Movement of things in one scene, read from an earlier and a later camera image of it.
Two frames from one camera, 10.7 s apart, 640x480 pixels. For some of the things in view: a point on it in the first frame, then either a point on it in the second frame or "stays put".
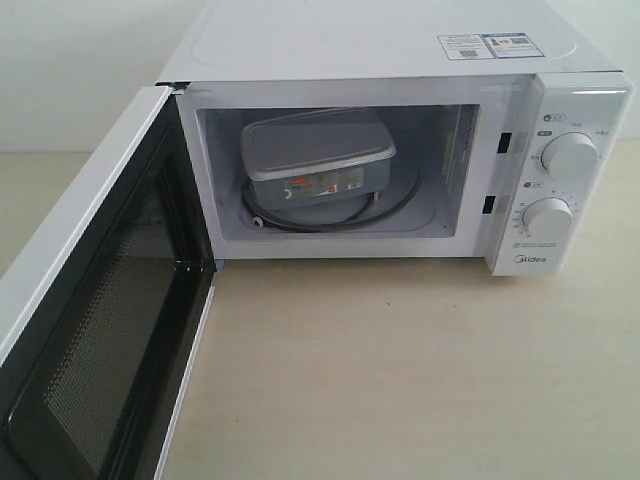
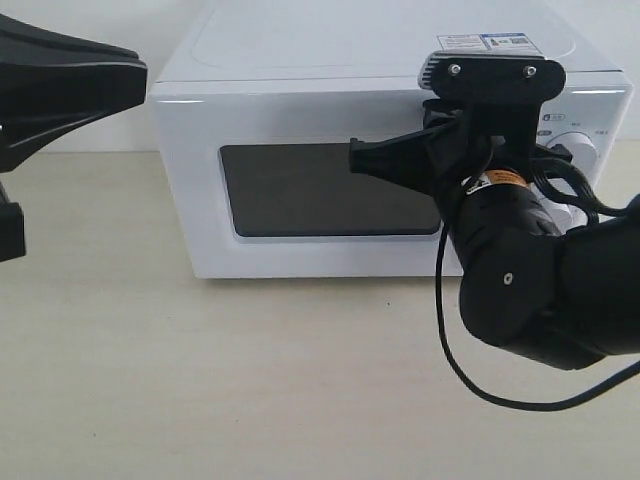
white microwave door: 95,384 -> 252,180
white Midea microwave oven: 486,131 stays put
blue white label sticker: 488,46 stays put
